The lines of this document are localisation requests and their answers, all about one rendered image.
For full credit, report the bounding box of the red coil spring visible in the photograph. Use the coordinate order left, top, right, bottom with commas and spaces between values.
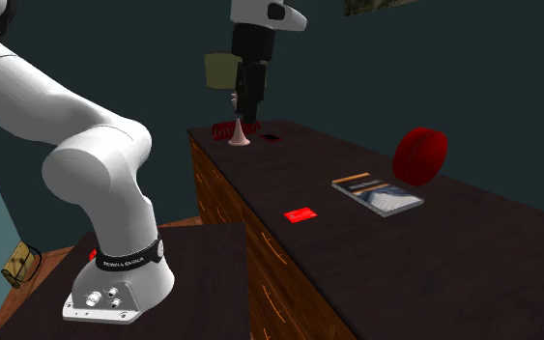
211, 121, 262, 142

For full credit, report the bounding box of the red card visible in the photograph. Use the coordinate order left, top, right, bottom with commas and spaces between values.
283, 206, 319, 224

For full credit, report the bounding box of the book with grey cover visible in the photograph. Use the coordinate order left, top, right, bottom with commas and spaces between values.
330, 171, 426, 218

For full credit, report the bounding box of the red round cushion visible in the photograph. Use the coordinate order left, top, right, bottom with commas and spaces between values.
391, 126, 449, 188

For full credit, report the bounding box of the dark wooden robot stand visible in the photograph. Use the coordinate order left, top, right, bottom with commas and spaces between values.
0, 221, 252, 340

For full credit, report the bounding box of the dark wooden chest of drawers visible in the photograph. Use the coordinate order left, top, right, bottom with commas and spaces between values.
186, 119, 544, 340

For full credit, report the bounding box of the olive square wall picture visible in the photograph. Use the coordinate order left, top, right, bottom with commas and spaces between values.
203, 51, 270, 91

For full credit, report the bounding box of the landscape wall picture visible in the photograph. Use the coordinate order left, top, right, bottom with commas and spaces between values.
343, 0, 419, 18

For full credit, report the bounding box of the yellow bag with black strap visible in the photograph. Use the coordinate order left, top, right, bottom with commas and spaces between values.
0, 241, 43, 291

